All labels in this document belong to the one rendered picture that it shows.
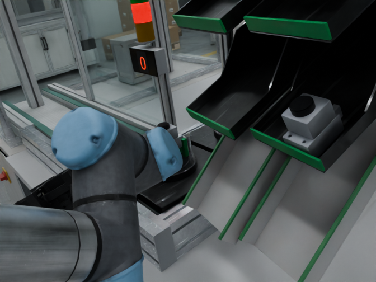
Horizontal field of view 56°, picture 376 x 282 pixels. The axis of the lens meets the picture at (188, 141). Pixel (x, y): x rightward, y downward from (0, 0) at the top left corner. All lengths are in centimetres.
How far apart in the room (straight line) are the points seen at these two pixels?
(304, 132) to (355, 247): 44
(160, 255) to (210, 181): 19
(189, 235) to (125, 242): 43
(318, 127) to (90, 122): 27
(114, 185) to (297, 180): 34
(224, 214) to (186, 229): 14
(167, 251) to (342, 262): 36
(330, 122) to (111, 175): 28
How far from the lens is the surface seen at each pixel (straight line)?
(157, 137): 50
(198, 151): 99
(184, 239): 81
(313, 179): 63
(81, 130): 42
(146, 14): 101
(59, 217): 36
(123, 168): 42
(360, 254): 85
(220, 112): 62
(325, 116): 47
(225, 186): 70
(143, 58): 103
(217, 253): 83
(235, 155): 72
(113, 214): 40
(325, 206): 60
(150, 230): 76
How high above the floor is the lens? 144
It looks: 27 degrees down
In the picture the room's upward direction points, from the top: 8 degrees counter-clockwise
